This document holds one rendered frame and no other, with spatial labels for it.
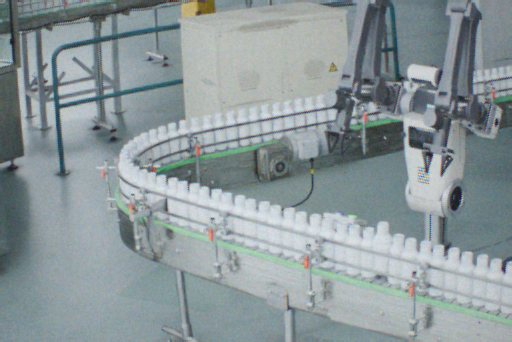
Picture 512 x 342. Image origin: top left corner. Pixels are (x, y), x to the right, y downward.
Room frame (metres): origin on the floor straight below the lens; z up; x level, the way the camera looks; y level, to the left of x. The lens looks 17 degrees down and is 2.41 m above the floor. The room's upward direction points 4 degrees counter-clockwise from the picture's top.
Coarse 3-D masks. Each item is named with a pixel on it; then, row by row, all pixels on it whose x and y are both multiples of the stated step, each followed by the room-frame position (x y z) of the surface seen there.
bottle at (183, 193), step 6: (180, 186) 3.91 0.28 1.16; (186, 186) 3.92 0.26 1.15; (180, 192) 3.91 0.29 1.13; (186, 192) 3.91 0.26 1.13; (180, 198) 3.90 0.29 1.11; (186, 198) 3.90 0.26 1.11; (180, 204) 3.90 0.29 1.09; (186, 204) 3.90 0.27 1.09; (180, 210) 3.90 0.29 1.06; (186, 210) 3.90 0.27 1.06; (186, 216) 3.90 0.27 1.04; (180, 222) 3.91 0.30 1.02; (186, 222) 3.90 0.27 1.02
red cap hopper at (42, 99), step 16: (112, 16) 9.92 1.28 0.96; (112, 32) 9.92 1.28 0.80; (112, 48) 9.93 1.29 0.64; (48, 64) 10.28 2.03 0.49; (80, 64) 10.44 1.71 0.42; (96, 64) 10.46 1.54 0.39; (112, 64) 9.95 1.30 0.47; (32, 80) 10.19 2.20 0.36; (80, 80) 10.39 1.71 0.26; (96, 80) 10.46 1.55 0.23; (112, 80) 9.91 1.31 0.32; (32, 96) 9.87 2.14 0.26; (48, 96) 9.61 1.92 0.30; (64, 96) 9.69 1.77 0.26; (112, 112) 9.93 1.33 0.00; (48, 128) 9.56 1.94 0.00
